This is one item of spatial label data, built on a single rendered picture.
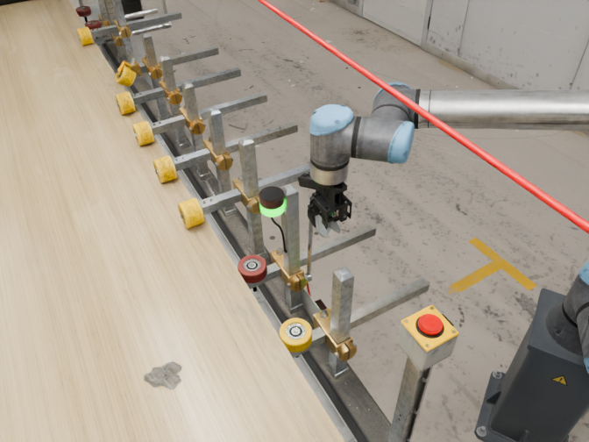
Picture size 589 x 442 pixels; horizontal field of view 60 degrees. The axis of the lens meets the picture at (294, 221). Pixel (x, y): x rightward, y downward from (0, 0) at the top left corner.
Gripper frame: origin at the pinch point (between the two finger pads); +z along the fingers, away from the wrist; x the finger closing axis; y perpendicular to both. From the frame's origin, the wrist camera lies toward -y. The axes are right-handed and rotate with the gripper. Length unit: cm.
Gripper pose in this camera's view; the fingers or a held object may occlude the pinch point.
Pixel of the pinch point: (322, 231)
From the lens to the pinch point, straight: 134.0
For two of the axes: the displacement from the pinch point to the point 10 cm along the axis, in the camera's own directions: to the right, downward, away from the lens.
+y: 4.8, 5.9, -6.5
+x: 8.8, -3.4, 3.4
